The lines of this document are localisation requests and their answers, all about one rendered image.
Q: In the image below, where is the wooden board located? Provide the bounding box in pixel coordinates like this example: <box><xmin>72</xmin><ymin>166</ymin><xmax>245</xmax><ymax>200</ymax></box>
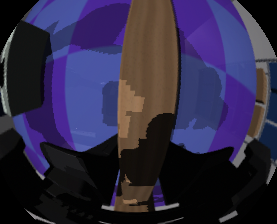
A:
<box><xmin>118</xmin><ymin>0</ymin><xmax>179</xmax><ymax>206</ymax></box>

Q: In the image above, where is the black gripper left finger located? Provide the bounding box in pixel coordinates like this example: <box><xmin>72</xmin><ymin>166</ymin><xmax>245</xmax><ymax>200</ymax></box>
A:
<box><xmin>40</xmin><ymin>133</ymin><xmax>119</xmax><ymax>206</ymax></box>

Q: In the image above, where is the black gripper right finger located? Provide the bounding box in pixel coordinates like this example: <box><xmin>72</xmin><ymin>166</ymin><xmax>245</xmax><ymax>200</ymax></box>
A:
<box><xmin>159</xmin><ymin>141</ymin><xmax>234</xmax><ymax>205</ymax></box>

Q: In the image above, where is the brown wooden post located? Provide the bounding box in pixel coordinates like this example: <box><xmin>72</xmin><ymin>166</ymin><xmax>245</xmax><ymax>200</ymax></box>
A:
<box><xmin>114</xmin><ymin>176</ymin><xmax>155</xmax><ymax>213</ymax></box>

